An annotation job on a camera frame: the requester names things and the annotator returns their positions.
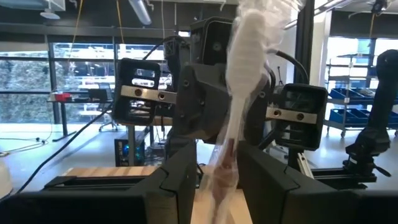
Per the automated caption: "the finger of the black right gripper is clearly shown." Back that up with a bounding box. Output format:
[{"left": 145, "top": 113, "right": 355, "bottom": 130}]
[
  {"left": 173, "top": 62, "right": 231, "bottom": 144},
  {"left": 244, "top": 74, "right": 274, "bottom": 147}
]

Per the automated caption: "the grey ceiling pipe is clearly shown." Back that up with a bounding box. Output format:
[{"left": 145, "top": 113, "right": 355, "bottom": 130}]
[{"left": 127, "top": 0, "right": 153, "bottom": 26}]

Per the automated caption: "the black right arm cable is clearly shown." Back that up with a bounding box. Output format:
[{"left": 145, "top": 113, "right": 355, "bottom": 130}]
[{"left": 267, "top": 49, "right": 310, "bottom": 86}]

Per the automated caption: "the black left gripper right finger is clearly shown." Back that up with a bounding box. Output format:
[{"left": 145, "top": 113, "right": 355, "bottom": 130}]
[{"left": 238, "top": 141, "right": 358, "bottom": 224}]

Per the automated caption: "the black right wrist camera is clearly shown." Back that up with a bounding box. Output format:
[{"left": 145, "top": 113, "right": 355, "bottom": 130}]
[{"left": 190, "top": 17, "right": 234, "bottom": 67}]

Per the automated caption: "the cart with blue bins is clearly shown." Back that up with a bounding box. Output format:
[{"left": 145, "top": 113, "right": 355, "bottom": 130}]
[{"left": 323, "top": 52, "right": 398, "bottom": 138}]

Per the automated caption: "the black computer tower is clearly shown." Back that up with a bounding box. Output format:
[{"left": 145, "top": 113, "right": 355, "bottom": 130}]
[{"left": 114, "top": 138, "right": 146, "bottom": 167}]

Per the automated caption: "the red box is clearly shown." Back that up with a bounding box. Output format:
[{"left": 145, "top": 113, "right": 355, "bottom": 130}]
[{"left": 49, "top": 91, "right": 73, "bottom": 102}]

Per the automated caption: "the yellow Lysol wipes canister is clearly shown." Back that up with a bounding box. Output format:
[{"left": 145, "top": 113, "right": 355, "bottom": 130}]
[{"left": 0, "top": 158, "right": 14, "bottom": 200}]

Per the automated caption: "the black office chair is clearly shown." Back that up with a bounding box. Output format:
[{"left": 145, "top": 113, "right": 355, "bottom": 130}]
[{"left": 88, "top": 88, "right": 121, "bottom": 133}]

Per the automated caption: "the black office desk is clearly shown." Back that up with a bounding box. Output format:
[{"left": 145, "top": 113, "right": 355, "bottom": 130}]
[{"left": 46, "top": 98, "right": 113, "bottom": 142}]

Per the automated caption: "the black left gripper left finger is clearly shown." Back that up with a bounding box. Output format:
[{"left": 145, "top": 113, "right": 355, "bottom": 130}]
[{"left": 127, "top": 144, "right": 197, "bottom": 224}]

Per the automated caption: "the silver aluminium post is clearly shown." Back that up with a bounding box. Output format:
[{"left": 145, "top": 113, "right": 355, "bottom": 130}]
[{"left": 297, "top": 151, "right": 314, "bottom": 179}]

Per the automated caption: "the black thick cable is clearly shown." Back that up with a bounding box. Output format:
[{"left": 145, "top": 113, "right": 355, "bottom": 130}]
[{"left": 15, "top": 102, "right": 118, "bottom": 195}]

